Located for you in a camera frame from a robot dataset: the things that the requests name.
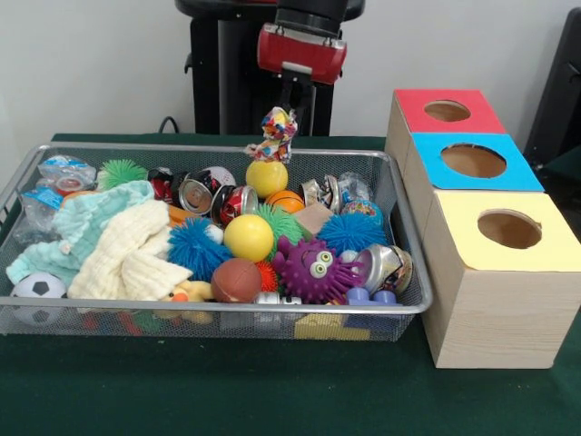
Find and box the black cable by pedestal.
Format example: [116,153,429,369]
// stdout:
[156,115,190,135]

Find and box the green spiky rubber ball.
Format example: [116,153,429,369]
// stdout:
[256,203,304,261]

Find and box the wooden box with three holes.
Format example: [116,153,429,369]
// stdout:
[384,88,581,370]

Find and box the mint green cloth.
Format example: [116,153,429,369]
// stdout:
[6,180,158,285]

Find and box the black stand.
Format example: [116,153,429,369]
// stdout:
[524,6,581,172]

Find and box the plain yellow ball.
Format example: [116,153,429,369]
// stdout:
[245,159,290,200]

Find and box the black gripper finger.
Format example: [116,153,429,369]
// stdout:
[297,84,317,114]
[280,80,297,113]

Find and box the blue spiky rubber ball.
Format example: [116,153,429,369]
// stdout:
[317,212,387,256]
[167,216,233,282]

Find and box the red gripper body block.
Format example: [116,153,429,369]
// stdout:
[256,25,349,86]

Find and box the crushed red soda can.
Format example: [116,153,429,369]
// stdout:
[147,166,179,202]

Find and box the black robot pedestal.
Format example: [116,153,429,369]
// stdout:
[174,0,367,136]

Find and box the cream waffle cloth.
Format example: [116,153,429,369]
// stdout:
[67,199,194,302]

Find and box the dark green table cloth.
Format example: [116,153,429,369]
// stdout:
[0,132,581,436]

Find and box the brown toy football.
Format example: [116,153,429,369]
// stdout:
[211,258,263,304]

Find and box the dark green side-table cloth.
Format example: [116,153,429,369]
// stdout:
[544,149,581,192]

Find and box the shallow mesh bin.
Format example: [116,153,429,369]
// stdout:
[0,141,435,342]

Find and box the yellow smiley ball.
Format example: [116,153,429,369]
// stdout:
[223,213,275,263]

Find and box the black and white soccer ball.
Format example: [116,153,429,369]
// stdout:
[9,272,69,326]

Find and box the purple spiky monster toy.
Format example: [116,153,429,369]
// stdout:
[273,235,367,305]

